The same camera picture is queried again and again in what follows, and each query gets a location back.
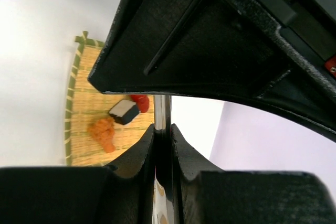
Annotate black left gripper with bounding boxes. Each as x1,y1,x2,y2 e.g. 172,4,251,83
88,0,335,140

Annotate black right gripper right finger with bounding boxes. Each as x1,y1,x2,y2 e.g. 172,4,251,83
171,125,335,223

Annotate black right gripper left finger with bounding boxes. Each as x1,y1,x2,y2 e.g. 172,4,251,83
1,126,155,223

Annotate metal tongs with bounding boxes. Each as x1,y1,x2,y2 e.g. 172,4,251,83
154,95,175,223

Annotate black white rice block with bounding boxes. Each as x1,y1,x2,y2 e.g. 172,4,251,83
109,99,140,125

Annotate red sausage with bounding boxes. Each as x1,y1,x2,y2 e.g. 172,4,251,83
130,94,150,113

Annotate woven bamboo tray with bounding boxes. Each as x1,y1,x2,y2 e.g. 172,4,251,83
64,31,154,166

